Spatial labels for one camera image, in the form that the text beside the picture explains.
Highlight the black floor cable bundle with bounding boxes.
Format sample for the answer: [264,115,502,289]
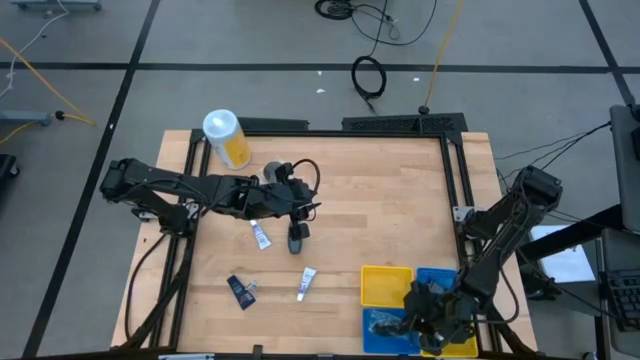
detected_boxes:
[313,0,439,47]

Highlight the black perforated plate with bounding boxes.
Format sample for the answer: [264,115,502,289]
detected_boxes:
[342,112,469,136]

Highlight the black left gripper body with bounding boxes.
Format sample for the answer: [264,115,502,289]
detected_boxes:
[249,162,314,255]

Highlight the black coiled floor cable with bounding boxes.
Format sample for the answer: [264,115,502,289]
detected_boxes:
[350,54,388,115]

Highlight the black laptop keyboard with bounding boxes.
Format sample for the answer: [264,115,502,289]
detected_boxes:
[597,227,640,357]

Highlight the white floor cable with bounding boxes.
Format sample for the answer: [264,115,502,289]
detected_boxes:
[0,0,70,100]

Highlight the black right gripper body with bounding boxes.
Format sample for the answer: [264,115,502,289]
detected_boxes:
[402,279,476,341]

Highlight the grey panel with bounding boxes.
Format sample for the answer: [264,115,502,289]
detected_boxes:
[608,103,640,235]

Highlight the black floor object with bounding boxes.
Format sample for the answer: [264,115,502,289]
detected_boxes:
[0,153,21,182]

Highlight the thin black cables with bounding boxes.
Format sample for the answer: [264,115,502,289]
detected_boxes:
[493,121,614,174]

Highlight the black flat plate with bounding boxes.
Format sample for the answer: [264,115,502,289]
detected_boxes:
[236,116,310,133]

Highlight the dark disc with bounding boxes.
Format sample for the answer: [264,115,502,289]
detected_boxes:
[259,159,281,184]

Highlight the black desk beam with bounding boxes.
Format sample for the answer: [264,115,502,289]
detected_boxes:
[517,203,626,264]

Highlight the yellow power cable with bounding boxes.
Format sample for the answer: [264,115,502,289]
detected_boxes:
[423,0,465,109]

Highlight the grey stand foot bar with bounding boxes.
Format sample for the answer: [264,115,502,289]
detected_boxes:
[0,110,53,126]
[9,0,103,12]

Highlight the white toothpaste tube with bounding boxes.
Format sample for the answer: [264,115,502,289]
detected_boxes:
[248,218,273,251]
[295,266,318,303]

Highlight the yellow floor cable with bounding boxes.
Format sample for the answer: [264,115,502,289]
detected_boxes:
[0,37,97,147]

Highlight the white yellow wipes canister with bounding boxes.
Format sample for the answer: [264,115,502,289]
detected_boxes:
[201,108,253,171]

